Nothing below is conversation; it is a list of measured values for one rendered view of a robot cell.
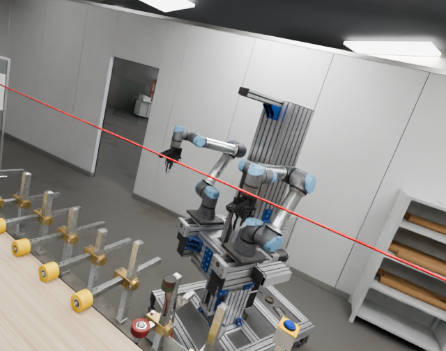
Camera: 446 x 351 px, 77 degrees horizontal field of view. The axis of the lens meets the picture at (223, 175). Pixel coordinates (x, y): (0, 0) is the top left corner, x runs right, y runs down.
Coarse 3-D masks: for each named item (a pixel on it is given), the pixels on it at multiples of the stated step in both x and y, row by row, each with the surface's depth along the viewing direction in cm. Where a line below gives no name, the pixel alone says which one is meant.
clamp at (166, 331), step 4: (156, 312) 137; (148, 316) 133; (152, 316) 134; (156, 316) 135; (148, 320) 134; (152, 320) 132; (156, 320) 132; (156, 324) 131; (160, 324) 131; (168, 324) 132; (156, 328) 132; (160, 328) 130; (164, 328) 130; (168, 328) 130; (172, 328) 132; (156, 332) 132; (160, 332) 130; (164, 332) 129; (168, 332) 130
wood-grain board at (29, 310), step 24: (0, 240) 150; (0, 264) 134; (24, 264) 139; (0, 288) 121; (24, 288) 125; (48, 288) 129; (0, 312) 111; (24, 312) 114; (48, 312) 117; (72, 312) 120; (96, 312) 124; (0, 336) 102; (24, 336) 104; (48, 336) 107; (72, 336) 110; (96, 336) 113; (120, 336) 116
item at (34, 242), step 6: (96, 222) 183; (102, 222) 185; (78, 228) 170; (84, 228) 173; (90, 228) 177; (96, 228) 181; (54, 234) 158; (60, 234) 160; (30, 240) 147; (36, 240) 149; (42, 240) 151; (48, 240) 154; (54, 240) 158; (36, 246) 149
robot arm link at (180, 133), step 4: (176, 128) 198; (180, 128) 198; (184, 128) 200; (176, 132) 198; (180, 132) 198; (184, 132) 200; (172, 136) 201; (176, 136) 199; (180, 136) 200; (184, 136) 201; (176, 140) 199; (180, 140) 201
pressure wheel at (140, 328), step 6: (138, 318) 126; (132, 324) 122; (138, 324) 124; (144, 324) 124; (150, 324) 125; (132, 330) 120; (138, 330) 120; (144, 330) 121; (138, 336) 120; (144, 336) 122
